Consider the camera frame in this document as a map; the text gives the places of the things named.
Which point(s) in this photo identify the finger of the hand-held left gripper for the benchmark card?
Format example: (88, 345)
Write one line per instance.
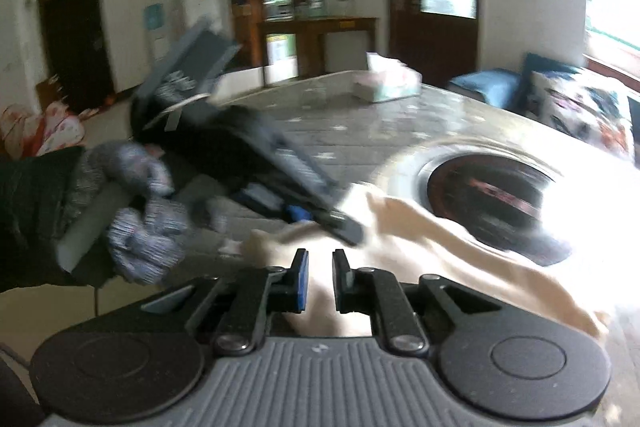
(295, 213)
(345, 229)

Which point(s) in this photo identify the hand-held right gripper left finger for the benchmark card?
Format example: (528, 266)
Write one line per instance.
(300, 279)

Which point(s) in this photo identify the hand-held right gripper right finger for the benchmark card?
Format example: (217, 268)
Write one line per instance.
(342, 279)

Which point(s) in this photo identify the cream knit garment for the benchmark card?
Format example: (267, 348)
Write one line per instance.
(425, 257)

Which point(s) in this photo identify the person's left hand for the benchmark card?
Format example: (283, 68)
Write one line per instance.
(142, 239)

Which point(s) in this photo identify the white box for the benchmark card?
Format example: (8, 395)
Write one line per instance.
(240, 82)

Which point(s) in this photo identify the wooden side table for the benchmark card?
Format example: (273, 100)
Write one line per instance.
(320, 24)

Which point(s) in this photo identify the round black cooktop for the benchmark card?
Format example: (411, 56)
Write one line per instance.
(490, 207)

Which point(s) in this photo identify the tissue box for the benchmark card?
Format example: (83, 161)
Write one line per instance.
(385, 87)

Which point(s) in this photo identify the dark plain door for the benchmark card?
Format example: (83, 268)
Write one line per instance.
(75, 47)

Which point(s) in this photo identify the floral quilt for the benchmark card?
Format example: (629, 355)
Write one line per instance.
(50, 127)

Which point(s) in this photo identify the blue sofa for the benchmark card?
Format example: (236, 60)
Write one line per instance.
(485, 87)

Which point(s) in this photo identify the butterfly print pillow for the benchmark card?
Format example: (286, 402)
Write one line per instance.
(575, 107)

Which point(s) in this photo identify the blue wall poster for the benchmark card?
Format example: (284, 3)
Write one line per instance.
(155, 19)

